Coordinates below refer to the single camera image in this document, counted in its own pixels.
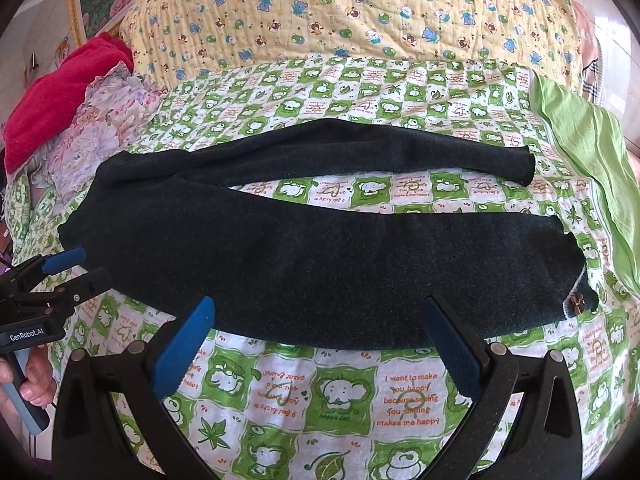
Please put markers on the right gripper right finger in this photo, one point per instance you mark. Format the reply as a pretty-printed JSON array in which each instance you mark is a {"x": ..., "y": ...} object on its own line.
[{"x": 545, "y": 440}]

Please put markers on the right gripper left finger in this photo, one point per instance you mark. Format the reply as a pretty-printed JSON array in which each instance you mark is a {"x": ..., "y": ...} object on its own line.
[{"x": 89, "y": 442}]

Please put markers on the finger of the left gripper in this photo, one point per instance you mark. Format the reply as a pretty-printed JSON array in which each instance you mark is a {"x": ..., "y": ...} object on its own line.
[
  {"x": 68, "y": 296},
  {"x": 27, "y": 275}
]

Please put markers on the black pants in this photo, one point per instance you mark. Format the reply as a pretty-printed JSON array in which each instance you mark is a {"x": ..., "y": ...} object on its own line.
[{"x": 175, "y": 226}]

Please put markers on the person's left hand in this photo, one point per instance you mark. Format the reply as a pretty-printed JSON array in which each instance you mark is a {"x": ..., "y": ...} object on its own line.
[{"x": 39, "y": 387}]

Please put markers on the red cloth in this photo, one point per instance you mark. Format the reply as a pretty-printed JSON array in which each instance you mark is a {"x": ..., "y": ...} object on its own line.
[{"x": 50, "y": 103}]

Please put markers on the pink floral cloth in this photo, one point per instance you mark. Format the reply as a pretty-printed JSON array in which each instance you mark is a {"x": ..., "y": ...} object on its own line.
[{"x": 116, "y": 110}]

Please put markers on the light green cloth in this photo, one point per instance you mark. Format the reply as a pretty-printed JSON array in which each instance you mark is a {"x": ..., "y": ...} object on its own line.
[{"x": 591, "y": 138}]

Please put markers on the yellow cartoon print quilt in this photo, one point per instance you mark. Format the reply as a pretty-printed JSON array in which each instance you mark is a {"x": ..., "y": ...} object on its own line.
[{"x": 174, "y": 40}]

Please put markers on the plaid cloth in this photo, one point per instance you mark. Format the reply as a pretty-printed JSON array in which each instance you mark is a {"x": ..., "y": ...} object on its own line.
[{"x": 604, "y": 63}]

